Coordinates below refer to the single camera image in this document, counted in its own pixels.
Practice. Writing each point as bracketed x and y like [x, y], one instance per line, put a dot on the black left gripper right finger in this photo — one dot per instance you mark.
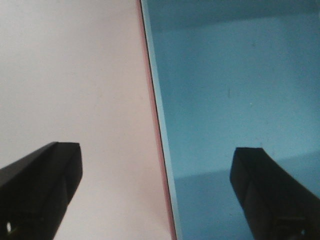
[275, 205]

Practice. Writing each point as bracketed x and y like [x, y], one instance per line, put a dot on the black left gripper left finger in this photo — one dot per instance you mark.
[35, 191]

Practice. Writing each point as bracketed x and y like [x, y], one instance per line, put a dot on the pink plastic box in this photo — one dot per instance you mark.
[156, 121]

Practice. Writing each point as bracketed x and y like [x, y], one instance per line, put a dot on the light blue plastic box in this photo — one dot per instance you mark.
[228, 74]

